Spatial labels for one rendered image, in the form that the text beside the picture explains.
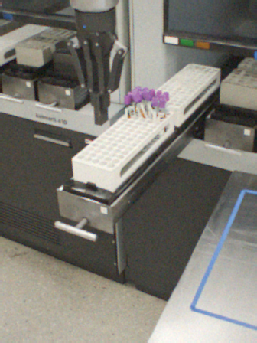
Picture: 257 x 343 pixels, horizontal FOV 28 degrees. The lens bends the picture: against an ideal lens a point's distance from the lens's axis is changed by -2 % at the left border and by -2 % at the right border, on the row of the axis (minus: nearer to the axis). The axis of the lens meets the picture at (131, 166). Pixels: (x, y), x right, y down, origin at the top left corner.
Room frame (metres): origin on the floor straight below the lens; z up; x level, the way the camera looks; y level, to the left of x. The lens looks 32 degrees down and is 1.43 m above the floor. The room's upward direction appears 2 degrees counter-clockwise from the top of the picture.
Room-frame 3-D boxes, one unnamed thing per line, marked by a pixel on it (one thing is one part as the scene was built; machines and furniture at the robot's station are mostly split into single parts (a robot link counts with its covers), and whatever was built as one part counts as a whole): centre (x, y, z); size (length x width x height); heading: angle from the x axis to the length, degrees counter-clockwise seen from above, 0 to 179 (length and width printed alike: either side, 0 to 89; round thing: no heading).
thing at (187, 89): (1.30, -0.15, 0.83); 0.30 x 0.10 x 0.06; 150
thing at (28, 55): (1.60, 0.31, 0.85); 0.12 x 0.02 x 0.06; 61
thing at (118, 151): (1.02, 0.01, 0.83); 0.30 x 0.10 x 0.06; 150
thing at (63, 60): (1.52, 0.18, 0.85); 0.12 x 0.02 x 0.06; 60
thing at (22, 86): (1.80, 0.20, 0.78); 0.73 x 0.14 x 0.09; 150
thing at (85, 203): (1.14, -0.06, 0.78); 0.73 x 0.14 x 0.09; 150
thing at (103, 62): (0.93, 0.05, 1.06); 0.04 x 0.01 x 0.11; 150
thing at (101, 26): (0.94, 0.06, 1.13); 0.08 x 0.07 x 0.09; 60
